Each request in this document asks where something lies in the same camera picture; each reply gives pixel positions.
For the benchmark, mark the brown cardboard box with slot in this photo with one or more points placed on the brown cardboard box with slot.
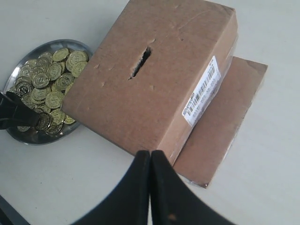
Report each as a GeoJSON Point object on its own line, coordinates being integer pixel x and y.
{"type": "Point", "coordinates": [137, 83]}

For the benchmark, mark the gold coin top of pile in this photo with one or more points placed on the gold coin top of pile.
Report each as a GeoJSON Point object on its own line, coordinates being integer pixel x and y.
{"type": "Point", "coordinates": [60, 54]}

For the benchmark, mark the round silver metal plate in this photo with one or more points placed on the round silver metal plate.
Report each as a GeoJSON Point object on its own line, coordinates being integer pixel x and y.
{"type": "Point", "coordinates": [41, 84]}

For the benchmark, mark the gold coin upper right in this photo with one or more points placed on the gold coin upper right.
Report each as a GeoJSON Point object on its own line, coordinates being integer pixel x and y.
{"type": "Point", "coordinates": [75, 57]}

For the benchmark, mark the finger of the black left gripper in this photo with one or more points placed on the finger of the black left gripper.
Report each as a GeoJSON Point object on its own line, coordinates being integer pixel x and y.
{"type": "Point", "coordinates": [13, 112]}

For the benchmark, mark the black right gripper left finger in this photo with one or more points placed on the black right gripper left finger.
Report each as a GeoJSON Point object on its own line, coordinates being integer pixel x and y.
{"type": "Point", "coordinates": [128, 203]}

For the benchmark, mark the white barcode label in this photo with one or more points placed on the white barcode label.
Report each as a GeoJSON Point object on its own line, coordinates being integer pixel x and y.
{"type": "Point", "coordinates": [201, 93]}

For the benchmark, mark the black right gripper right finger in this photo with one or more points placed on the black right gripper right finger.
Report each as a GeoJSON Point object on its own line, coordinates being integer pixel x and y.
{"type": "Point", "coordinates": [172, 202]}

